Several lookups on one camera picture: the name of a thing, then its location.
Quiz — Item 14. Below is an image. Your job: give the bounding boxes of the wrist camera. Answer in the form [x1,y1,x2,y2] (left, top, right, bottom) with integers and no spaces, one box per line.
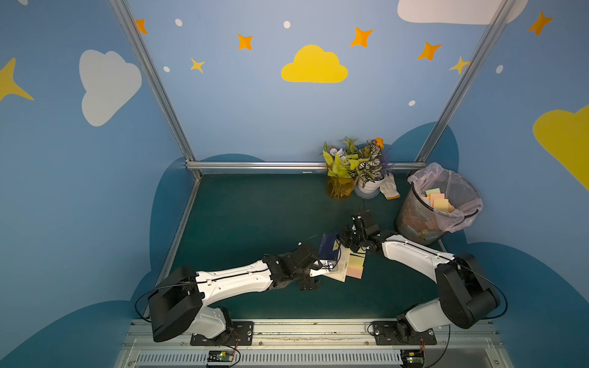
[353,210,380,240]
[309,261,337,278]

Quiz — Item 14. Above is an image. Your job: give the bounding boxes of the translucent plastic bin liner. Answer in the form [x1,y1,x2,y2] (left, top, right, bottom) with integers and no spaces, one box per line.
[407,163,483,233]

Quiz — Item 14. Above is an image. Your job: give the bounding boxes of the circuit board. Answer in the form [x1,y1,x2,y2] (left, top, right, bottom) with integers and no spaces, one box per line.
[206,351,235,367]
[400,350,425,368]

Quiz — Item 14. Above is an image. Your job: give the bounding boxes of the purple covered book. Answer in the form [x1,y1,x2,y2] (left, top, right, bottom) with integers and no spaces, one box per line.
[318,232,350,282]

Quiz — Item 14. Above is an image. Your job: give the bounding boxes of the aluminium frame left post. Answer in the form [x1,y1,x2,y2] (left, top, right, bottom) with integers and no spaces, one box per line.
[110,0,202,181]

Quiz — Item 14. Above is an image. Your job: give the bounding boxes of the aluminium front rail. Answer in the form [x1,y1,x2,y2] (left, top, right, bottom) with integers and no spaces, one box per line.
[115,319,513,367]

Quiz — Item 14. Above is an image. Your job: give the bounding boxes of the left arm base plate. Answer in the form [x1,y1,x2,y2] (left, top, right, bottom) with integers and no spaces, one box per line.
[190,320,255,347]

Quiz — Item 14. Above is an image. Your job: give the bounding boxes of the left circuit board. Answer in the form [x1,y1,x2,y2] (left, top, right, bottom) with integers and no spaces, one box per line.
[206,351,235,367]

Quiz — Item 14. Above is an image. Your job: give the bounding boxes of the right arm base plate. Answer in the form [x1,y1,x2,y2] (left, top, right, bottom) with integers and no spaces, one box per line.
[367,320,437,346]

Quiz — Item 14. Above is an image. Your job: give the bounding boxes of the green plant in amber vase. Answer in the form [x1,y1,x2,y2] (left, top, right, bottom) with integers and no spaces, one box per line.
[322,138,364,199]

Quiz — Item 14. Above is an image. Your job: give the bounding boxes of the black mesh trash bin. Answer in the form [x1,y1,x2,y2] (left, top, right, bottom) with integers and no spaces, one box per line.
[395,185,448,245]

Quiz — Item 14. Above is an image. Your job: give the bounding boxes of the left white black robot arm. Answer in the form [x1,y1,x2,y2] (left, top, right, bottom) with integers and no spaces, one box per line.
[147,243,324,343]

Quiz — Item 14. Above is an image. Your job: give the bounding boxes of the right circuit board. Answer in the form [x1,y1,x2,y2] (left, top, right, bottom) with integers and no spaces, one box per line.
[400,350,425,368]

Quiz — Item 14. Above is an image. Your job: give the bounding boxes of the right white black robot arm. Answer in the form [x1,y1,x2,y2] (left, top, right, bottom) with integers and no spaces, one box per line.
[336,226,501,340]

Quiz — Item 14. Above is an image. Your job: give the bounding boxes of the yellow sticky note middle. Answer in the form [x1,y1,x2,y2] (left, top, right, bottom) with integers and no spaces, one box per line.
[348,252,366,268]

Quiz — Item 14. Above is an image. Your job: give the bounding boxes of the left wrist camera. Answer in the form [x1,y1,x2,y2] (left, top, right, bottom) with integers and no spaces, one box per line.
[309,261,337,278]

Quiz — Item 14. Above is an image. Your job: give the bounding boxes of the patterned plant in white pot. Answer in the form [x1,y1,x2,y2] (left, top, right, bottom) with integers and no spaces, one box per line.
[354,137,389,199]

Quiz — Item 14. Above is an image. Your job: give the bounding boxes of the white work glove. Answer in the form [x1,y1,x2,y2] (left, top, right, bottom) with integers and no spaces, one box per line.
[380,173,400,200]

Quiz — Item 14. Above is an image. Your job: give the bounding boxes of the aluminium frame post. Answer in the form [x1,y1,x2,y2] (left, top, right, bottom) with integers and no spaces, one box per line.
[410,0,516,169]
[110,0,202,181]

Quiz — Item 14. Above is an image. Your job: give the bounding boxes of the aluminium frame right post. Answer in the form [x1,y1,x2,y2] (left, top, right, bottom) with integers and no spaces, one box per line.
[410,0,516,169]

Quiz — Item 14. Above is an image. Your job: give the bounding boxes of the pink sticky note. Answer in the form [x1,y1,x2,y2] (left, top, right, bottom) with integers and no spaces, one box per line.
[346,268,364,279]

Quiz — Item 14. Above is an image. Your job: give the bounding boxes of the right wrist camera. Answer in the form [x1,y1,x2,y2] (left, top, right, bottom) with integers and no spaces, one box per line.
[353,210,380,240]

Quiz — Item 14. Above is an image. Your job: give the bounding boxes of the discarded sticky notes in bin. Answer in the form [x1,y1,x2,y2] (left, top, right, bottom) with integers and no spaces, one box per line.
[421,188,456,213]

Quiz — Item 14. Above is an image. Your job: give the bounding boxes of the aluminium frame back bar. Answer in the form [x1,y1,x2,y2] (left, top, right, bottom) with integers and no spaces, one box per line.
[186,160,428,174]

